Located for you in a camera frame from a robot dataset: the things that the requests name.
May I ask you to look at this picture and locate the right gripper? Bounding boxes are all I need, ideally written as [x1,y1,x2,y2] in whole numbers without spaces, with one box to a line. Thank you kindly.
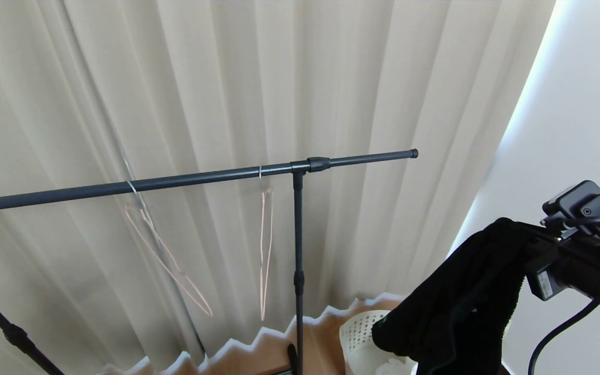
[527,240,600,303]

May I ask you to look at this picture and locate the black shorts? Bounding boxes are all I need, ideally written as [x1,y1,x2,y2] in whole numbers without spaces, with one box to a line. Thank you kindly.
[372,217,540,375]

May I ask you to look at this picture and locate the beige curtain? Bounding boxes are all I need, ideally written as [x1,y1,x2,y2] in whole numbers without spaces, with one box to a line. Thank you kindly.
[0,0,556,375]

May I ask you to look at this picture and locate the pink clothes hanger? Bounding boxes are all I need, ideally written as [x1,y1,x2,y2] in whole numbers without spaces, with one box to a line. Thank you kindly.
[123,180,213,318]
[258,166,274,322]

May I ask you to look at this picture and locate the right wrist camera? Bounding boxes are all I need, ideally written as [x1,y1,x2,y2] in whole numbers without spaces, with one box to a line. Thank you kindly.
[541,180,600,248]

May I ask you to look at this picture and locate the white laundry basket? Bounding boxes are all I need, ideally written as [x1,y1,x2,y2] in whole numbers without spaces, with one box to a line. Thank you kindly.
[339,310,420,375]

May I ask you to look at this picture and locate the black cable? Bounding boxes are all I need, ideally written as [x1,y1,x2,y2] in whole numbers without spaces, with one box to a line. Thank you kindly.
[528,216,600,375]

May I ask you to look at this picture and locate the black clothes rack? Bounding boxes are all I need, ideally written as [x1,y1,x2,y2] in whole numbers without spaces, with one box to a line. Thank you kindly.
[0,148,419,375]

